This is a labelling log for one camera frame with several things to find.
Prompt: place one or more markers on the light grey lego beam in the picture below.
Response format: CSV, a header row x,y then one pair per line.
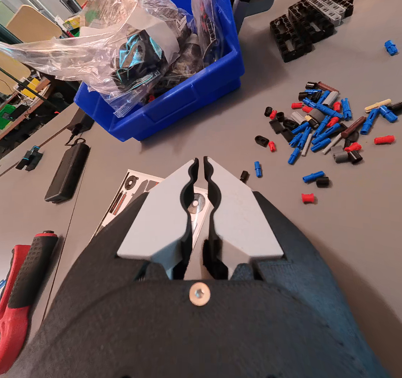
x,y
326,6

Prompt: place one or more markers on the blue lego pin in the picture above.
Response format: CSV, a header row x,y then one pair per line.
x,y
313,176
258,168
391,47

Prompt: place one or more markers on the black power adapter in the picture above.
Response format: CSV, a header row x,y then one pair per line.
x,y
82,122

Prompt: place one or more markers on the black clamp with blue stripe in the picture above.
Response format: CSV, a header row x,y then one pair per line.
x,y
30,158

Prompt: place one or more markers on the long red lego pin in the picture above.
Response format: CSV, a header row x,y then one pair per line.
x,y
383,139

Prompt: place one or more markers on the red lego bush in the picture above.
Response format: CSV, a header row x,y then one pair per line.
x,y
307,197
272,145

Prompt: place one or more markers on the black zip case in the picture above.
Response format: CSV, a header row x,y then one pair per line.
x,y
67,171

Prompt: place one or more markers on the dark lego connector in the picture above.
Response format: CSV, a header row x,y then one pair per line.
x,y
260,139

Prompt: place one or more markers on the beige board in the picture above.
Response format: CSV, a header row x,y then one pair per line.
x,y
31,23
12,70

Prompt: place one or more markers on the blue plastic bin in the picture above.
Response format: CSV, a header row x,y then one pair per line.
x,y
188,102

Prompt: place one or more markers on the pile of small lego pieces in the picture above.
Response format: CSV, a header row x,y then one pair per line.
x,y
323,127

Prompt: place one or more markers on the white sticker sheet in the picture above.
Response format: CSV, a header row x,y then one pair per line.
x,y
132,183

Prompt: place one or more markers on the black lego bush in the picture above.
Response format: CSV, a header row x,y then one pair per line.
x,y
322,182

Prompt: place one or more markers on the narrow clear plastic bag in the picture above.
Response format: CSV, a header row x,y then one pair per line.
x,y
207,14

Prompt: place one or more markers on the yellow green box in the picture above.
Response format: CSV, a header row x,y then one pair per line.
x,y
72,26

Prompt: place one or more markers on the large clear plastic bag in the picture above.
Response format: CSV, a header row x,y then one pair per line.
x,y
94,39

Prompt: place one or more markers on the black lego frame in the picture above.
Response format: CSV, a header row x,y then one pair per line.
x,y
293,55
323,30

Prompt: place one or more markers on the black and teal lego parts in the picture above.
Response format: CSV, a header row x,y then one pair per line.
x,y
138,54

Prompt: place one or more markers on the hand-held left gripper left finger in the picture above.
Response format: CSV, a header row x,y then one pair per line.
x,y
157,224

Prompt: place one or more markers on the black lego pin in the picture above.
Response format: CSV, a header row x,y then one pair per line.
x,y
244,175

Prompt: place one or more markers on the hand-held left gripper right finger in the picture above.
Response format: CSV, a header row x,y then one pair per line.
x,y
245,224

